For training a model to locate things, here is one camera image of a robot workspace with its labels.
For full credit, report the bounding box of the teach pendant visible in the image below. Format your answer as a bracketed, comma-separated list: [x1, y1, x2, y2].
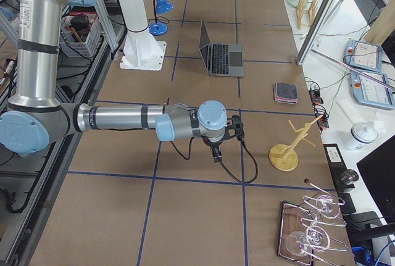
[343, 39, 383, 72]
[350, 72, 394, 110]

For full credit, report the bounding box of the clear wine glass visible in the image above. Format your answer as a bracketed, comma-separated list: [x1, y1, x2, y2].
[315, 195, 340, 219]
[285, 226, 330, 257]

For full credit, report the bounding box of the aluminium frame post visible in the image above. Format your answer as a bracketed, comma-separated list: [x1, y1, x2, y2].
[296, 0, 335, 65]

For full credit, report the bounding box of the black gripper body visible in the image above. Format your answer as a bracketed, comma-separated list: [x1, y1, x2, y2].
[202, 136, 222, 152]

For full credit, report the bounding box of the clear wine glass far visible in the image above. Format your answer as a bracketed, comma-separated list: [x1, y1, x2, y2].
[315, 195, 340, 219]

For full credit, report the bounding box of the clear wine glass near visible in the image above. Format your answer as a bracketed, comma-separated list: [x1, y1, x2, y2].
[285, 226, 330, 257]

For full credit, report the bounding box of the wine glass rack tray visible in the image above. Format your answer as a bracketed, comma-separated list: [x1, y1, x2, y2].
[276, 193, 348, 265]

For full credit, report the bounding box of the grey pink folded cloth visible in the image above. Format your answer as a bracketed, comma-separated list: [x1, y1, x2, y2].
[273, 82, 299, 104]

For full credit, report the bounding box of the teach pendant near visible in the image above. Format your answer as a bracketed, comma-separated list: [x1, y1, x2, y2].
[350, 72, 394, 110]

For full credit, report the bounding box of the wooden mug tree stand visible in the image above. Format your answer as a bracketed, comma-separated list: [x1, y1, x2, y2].
[268, 115, 322, 172]

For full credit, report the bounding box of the black monitor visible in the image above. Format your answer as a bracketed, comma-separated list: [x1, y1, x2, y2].
[357, 140, 394, 217]

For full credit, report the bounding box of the wooden dish rack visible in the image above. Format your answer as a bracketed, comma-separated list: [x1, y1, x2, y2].
[296, 0, 318, 30]

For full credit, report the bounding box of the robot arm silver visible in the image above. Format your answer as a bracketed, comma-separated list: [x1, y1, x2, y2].
[1, 0, 228, 155]

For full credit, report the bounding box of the white plastic basket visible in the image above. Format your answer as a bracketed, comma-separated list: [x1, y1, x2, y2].
[59, 12, 101, 57]

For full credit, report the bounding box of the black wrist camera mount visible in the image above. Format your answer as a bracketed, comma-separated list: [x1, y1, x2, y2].
[223, 115, 244, 142]

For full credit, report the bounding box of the grey laptop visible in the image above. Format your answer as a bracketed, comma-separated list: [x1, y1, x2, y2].
[199, 19, 244, 77]

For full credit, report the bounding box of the blue desk lamp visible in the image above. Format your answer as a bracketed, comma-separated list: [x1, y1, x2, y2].
[149, 0, 173, 36]

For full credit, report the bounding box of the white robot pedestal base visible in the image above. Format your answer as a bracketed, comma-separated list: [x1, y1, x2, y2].
[118, 0, 166, 71]

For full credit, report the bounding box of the white lidded mug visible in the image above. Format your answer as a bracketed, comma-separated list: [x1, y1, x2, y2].
[349, 122, 378, 151]

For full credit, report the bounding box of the teach pendant far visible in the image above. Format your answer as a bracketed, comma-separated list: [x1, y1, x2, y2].
[343, 39, 383, 72]

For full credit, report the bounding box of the orange black circuit board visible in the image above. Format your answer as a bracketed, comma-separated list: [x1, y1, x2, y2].
[309, 89, 329, 131]

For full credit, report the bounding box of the green glass plate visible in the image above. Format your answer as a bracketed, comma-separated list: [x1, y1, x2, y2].
[287, 0, 309, 7]

